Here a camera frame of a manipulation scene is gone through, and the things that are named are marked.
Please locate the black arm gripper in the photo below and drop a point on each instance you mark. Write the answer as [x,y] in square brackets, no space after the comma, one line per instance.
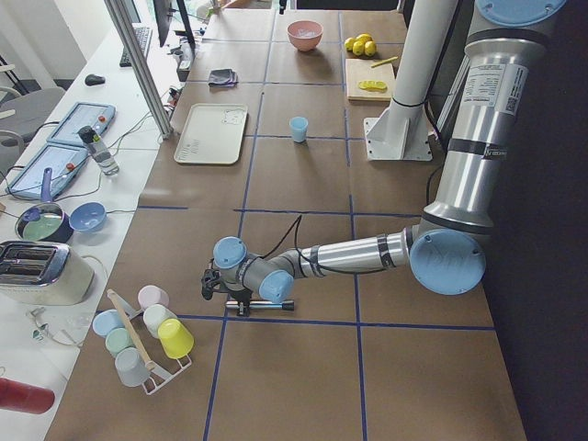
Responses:
[238,296]

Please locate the steel muddler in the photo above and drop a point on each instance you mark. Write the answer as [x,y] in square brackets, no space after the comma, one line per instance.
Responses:
[288,305]

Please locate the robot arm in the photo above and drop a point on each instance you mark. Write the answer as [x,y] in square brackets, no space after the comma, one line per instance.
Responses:
[445,249]

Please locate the yellow cup on rack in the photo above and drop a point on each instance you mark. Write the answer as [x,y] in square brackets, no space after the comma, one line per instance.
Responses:
[176,340]

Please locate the pink cup on rack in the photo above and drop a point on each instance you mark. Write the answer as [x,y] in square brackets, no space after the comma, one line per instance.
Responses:
[150,295]

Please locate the grey rack cup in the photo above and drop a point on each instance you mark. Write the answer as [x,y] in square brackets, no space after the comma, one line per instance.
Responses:
[130,367]

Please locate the mint green rack cup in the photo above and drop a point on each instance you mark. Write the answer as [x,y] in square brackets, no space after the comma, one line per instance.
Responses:
[117,340]

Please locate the light blue rack cup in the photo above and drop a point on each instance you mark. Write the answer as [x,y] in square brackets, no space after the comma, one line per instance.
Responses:
[105,322]

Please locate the cream bear tray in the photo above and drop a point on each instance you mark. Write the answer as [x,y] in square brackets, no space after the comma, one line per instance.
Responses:
[212,134]

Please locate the blue empty bowl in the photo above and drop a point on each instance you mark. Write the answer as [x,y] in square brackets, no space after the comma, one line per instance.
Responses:
[88,217]

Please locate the cream toaster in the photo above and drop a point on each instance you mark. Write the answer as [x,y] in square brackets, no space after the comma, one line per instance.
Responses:
[48,274]

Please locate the dark blue bowl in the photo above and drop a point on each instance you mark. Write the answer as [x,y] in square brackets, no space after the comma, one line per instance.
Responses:
[45,221]

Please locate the clear water bottle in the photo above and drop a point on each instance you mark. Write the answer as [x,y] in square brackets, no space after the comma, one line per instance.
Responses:
[98,150]

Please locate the grey folded cloth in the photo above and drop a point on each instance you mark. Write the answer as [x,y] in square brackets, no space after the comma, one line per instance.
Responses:
[225,77]

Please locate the teach pendant upper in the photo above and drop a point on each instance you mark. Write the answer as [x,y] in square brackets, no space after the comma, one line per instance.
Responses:
[96,115]

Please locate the red bottle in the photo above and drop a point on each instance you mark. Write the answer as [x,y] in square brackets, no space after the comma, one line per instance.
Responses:
[25,398]

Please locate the lemon slice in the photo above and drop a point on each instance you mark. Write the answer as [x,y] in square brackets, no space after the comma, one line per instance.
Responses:
[379,85]
[365,85]

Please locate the wooden cutting board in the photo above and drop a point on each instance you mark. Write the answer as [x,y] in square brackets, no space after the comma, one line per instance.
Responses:
[357,70]

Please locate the black computer mouse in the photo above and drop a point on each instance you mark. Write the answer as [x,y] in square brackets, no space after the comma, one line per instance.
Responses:
[94,79]

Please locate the pink bowl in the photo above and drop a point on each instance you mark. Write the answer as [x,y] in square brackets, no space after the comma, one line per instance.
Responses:
[304,35]

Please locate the whole yellow lemon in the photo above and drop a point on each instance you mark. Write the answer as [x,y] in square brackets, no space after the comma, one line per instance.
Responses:
[349,44]

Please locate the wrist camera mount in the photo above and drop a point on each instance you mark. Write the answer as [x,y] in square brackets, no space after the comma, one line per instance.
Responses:
[210,281]

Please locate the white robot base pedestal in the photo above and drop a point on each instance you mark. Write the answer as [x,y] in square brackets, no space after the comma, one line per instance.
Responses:
[400,133]

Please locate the yellow knife handle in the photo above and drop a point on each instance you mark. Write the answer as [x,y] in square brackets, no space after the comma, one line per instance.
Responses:
[384,62]

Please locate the aluminium frame post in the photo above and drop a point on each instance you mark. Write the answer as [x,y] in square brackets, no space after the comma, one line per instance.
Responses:
[123,25]

